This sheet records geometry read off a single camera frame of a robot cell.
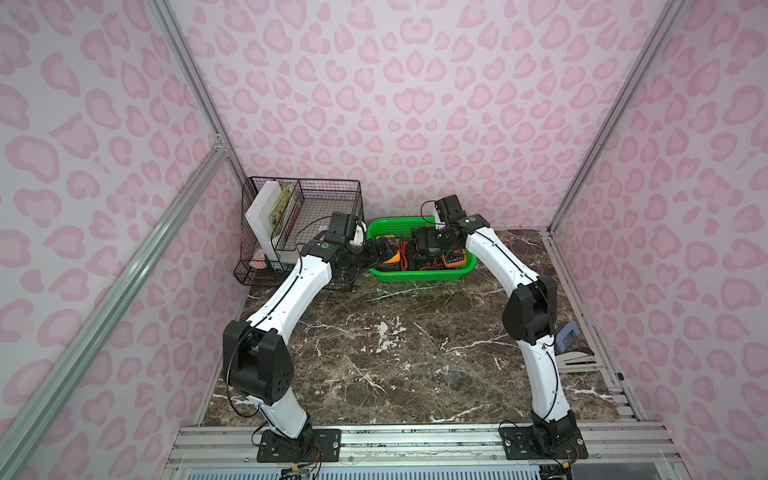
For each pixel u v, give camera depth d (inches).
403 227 44.7
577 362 33.5
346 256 27.1
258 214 35.0
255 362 17.6
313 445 28.7
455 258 38.9
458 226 28.3
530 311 22.8
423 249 39.6
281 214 39.2
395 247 38.7
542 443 25.7
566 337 34.7
